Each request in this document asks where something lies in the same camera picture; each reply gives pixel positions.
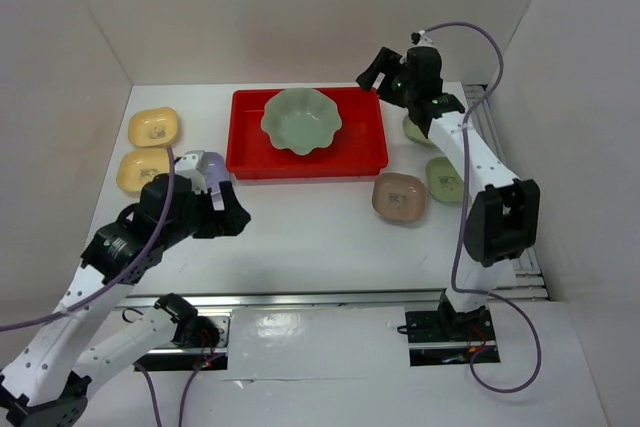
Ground red plastic bin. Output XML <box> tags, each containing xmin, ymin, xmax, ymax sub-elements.
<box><xmin>226</xmin><ymin>87</ymin><xmax>388</xmax><ymax>180</ymax></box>

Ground yellow square plate near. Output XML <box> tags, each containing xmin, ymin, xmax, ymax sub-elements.
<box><xmin>116</xmin><ymin>148</ymin><xmax>169</xmax><ymax>194</ymax></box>

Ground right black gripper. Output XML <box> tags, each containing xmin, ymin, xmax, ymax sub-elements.
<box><xmin>354</xmin><ymin>47</ymin><xmax>416</xmax><ymax>109</ymax></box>

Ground green square plate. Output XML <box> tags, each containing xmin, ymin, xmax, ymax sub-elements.
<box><xmin>425</xmin><ymin>157</ymin><xmax>464</xmax><ymax>204</ymax></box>
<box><xmin>402</xmin><ymin>115</ymin><xmax>435</xmax><ymax>148</ymax></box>

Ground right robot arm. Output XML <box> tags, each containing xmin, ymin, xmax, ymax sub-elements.
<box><xmin>356</xmin><ymin>44</ymin><xmax>540</xmax><ymax>339</ymax></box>

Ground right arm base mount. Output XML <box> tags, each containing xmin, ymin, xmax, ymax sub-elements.
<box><xmin>396</xmin><ymin>310</ymin><xmax>500</xmax><ymax>367</ymax></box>

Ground green scalloped bowl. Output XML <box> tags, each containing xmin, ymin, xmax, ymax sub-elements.
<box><xmin>260</xmin><ymin>88</ymin><xmax>343</xmax><ymax>156</ymax></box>

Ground yellow square plate far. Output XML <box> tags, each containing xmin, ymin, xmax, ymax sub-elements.
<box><xmin>128</xmin><ymin>107</ymin><xmax>180</xmax><ymax>148</ymax></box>

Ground aluminium rail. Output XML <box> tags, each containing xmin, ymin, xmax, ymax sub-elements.
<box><xmin>116</xmin><ymin>286</ymin><xmax>549</xmax><ymax>310</ymax></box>

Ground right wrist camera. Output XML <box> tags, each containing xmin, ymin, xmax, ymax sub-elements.
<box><xmin>410</xmin><ymin>30</ymin><xmax>436</xmax><ymax>49</ymax></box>

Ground brown square plate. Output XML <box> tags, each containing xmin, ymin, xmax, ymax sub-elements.
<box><xmin>371</xmin><ymin>172</ymin><xmax>428</xmax><ymax>224</ymax></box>

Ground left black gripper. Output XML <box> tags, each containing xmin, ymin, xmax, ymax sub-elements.
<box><xmin>163</xmin><ymin>179</ymin><xmax>252</xmax><ymax>247</ymax></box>

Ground green square plate far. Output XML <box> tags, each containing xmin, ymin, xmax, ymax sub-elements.
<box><xmin>402</xmin><ymin>115</ymin><xmax>435</xmax><ymax>148</ymax></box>

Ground purple square plate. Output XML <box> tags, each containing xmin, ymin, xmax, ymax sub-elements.
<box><xmin>203</xmin><ymin>152</ymin><xmax>230</xmax><ymax>207</ymax></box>

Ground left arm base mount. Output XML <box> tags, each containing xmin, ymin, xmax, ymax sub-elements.
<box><xmin>138</xmin><ymin>313</ymin><xmax>231</xmax><ymax>372</ymax></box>

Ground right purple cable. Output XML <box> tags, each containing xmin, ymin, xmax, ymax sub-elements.
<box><xmin>424</xmin><ymin>21</ymin><xmax>542</xmax><ymax>394</ymax></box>

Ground green square plate near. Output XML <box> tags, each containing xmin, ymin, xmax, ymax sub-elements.
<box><xmin>425</xmin><ymin>157</ymin><xmax>464</xmax><ymax>204</ymax></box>

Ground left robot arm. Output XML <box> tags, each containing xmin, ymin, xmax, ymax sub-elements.
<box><xmin>1</xmin><ymin>174</ymin><xmax>251</xmax><ymax>426</ymax></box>

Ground yellow square plate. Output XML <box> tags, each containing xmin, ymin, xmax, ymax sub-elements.
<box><xmin>128</xmin><ymin>107</ymin><xmax>180</xmax><ymax>148</ymax></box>
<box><xmin>116</xmin><ymin>148</ymin><xmax>169</xmax><ymax>194</ymax></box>

